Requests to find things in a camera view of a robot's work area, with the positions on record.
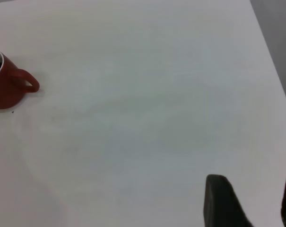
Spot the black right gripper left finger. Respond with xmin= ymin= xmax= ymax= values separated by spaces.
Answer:
xmin=202 ymin=174 xmax=254 ymax=227

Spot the red ceramic mug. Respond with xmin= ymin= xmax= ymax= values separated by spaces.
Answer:
xmin=0 ymin=50 xmax=41 ymax=110

